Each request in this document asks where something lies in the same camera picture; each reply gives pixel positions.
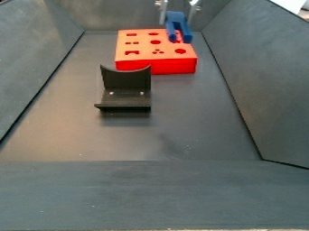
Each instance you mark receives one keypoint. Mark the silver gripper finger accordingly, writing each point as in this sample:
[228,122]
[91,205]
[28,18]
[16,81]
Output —
[194,9]
[161,4]

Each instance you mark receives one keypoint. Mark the blue square-circle forked object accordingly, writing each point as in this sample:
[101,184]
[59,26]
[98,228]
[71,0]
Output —
[177,24]

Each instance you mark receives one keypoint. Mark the red shape-sorter fixture block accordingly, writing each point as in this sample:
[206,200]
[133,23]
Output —
[146,47]

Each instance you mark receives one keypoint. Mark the black curved regrasp stand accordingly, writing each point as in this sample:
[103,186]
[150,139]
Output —
[127,89]

